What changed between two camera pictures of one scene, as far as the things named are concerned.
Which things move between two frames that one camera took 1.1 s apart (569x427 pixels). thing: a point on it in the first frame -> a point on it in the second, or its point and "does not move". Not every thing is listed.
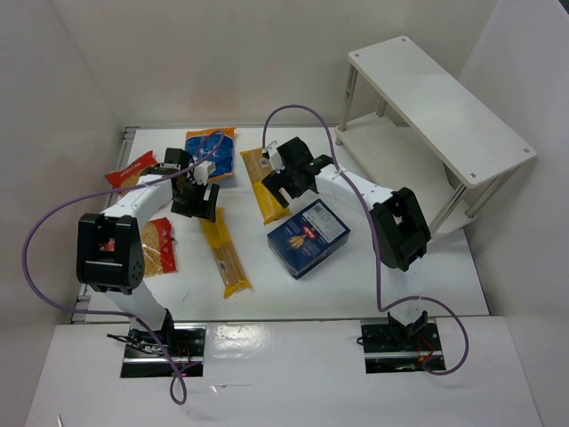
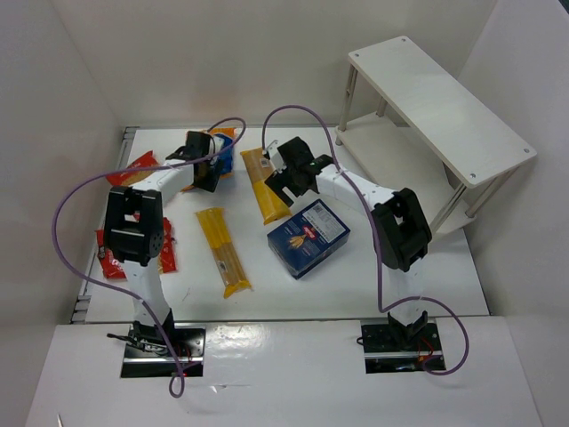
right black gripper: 284,179 does not move
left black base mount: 145,358 does not move
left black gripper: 196,201 -> 207,171
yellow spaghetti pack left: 217,236 does not move
